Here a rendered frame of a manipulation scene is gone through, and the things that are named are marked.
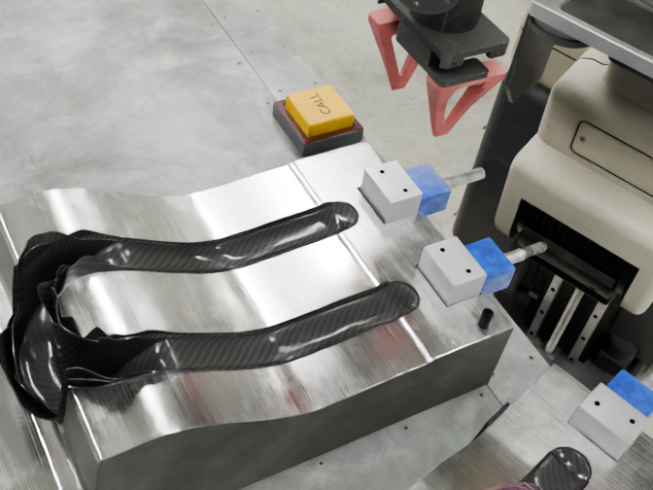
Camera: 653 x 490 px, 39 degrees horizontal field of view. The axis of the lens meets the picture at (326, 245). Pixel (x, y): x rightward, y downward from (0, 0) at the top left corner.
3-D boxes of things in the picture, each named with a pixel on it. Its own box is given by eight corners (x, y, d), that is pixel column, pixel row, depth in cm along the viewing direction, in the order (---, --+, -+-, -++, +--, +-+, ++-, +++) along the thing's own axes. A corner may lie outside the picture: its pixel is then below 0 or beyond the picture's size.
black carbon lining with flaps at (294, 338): (341, 209, 90) (356, 136, 83) (429, 330, 81) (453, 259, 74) (-20, 317, 76) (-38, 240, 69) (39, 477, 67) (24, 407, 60)
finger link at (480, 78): (421, 159, 76) (447, 67, 69) (377, 109, 80) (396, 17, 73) (486, 141, 79) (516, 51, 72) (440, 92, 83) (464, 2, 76)
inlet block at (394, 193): (462, 176, 97) (474, 137, 93) (489, 207, 94) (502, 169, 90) (356, 208, 91) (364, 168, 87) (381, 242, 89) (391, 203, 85)
